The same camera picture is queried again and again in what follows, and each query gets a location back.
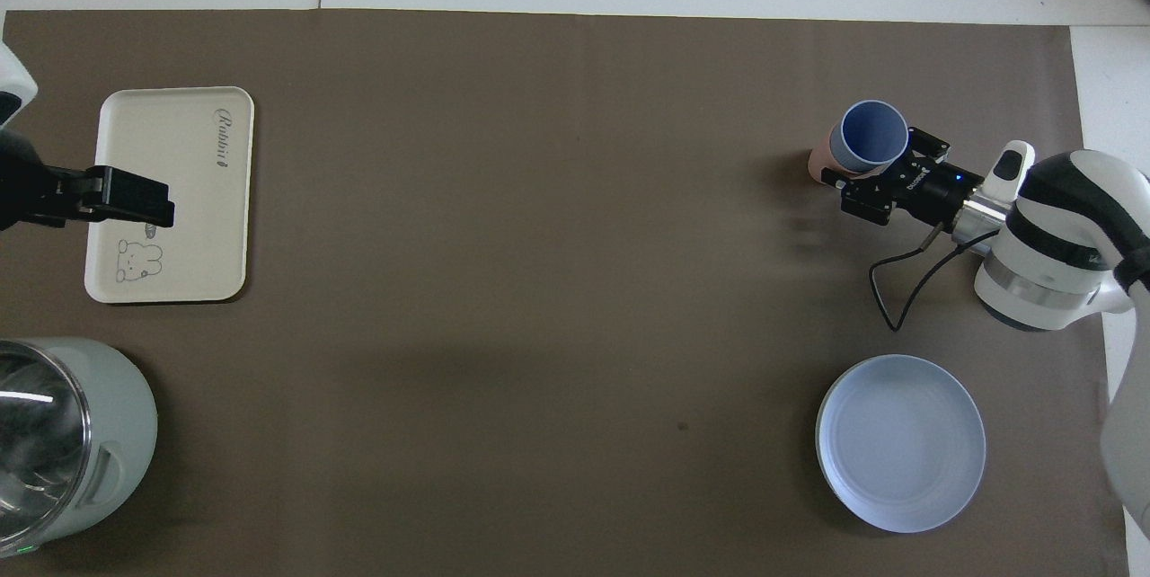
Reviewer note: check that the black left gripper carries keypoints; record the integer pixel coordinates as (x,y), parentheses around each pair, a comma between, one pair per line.
(36,190)

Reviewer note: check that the blue plastic plate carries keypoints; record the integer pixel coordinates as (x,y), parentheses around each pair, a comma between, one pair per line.
(900,444)

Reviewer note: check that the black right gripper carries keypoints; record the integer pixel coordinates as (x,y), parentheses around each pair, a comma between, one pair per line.
(930,186)

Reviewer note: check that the pale green cooking pot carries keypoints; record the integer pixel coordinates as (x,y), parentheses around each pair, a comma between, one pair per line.
(121,433)

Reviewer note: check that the blue plastic cup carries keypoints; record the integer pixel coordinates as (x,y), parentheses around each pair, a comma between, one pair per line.
(871,138)

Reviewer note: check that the pink plastic cup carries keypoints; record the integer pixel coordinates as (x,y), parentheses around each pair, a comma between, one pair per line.
(822,165)

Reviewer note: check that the glass pot lid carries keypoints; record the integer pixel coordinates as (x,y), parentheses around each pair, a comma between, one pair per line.
(40,442)

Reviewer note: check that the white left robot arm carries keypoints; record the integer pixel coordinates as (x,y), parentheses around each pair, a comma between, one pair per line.
(13,83)

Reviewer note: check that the cream rabbit print tray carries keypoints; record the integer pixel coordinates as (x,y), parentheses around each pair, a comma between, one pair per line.
(193,226)

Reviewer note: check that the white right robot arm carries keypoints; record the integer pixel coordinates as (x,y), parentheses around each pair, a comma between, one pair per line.
(1060,244)

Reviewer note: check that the brown table mat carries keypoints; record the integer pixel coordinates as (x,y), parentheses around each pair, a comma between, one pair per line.
(539,244)

